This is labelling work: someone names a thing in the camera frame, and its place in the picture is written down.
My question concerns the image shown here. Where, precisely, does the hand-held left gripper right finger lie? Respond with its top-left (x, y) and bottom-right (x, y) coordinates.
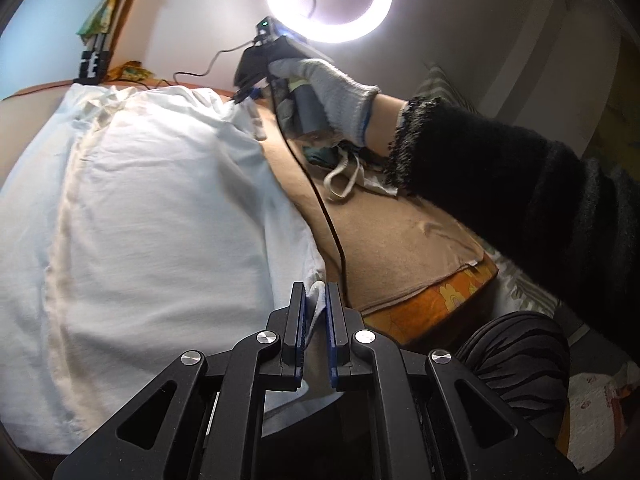
top-left (325, 282), bottom-right (581, 480)

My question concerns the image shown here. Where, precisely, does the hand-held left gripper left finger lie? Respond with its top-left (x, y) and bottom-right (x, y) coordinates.
top-left (52, 282), bottom-right (308, 480)

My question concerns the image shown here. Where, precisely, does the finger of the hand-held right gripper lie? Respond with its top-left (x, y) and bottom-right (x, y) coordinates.
top-left (233, 87), bottom-right (263, 108)

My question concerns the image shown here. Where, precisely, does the white garment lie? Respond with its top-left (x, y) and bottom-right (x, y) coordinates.
top-left (0, 82), bottom-right (329, 453)

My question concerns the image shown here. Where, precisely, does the person's right forearm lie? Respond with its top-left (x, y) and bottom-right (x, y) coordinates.
top-left (366, 92), bottom-right (640, 343)

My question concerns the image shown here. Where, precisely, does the person's right hand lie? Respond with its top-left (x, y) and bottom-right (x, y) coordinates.
top-left (267, 57), bottom-right (382, 147)

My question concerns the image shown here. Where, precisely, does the dark green cloth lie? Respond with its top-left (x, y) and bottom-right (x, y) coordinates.
top-left (301, 134), bottom-right (397, 167)

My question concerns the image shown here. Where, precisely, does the black folded stand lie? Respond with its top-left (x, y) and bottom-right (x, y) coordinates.
top-left (74, 30), bottom-right (117, 86)

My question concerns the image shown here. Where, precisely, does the colourful printed cloth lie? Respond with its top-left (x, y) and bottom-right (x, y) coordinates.
top-left (76, 0), bottom-right (152, 42)

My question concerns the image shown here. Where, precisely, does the green patterned pillow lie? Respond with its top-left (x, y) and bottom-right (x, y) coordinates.
top-left (407, 62), bottom-right (483, 117)

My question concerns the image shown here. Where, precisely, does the person's striped trouser leg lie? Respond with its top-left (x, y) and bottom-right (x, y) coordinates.
top-left (456, 310), bottom-right (572, 442)

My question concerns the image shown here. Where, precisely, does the green patterned white cloth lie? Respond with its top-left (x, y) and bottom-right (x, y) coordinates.
top-left (492, 249), bottom-right (592, 332)

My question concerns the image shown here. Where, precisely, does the white printed cloth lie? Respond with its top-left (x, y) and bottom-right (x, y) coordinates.
top-left (564, 350), bottom-right (632, 472)

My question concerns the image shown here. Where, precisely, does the black cable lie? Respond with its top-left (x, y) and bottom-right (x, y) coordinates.
top-left (272, 75), bottom-right (349, 311)
top-left (157, 42), bottom-right (257, 89)

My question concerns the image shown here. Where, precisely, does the white ring light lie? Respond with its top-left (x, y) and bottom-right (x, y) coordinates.
top-left (265, 0), bottom-right (394, 44)

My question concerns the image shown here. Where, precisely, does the white cloth with straps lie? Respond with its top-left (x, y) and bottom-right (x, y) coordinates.
top-left (322, 152), bottom-right (402, 204)

